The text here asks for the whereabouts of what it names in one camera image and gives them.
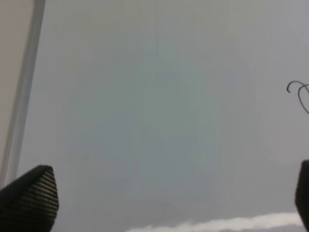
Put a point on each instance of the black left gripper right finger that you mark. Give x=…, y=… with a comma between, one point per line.
x=302, y=194

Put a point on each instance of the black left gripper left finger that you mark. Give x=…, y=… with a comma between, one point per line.
x=30, y=203

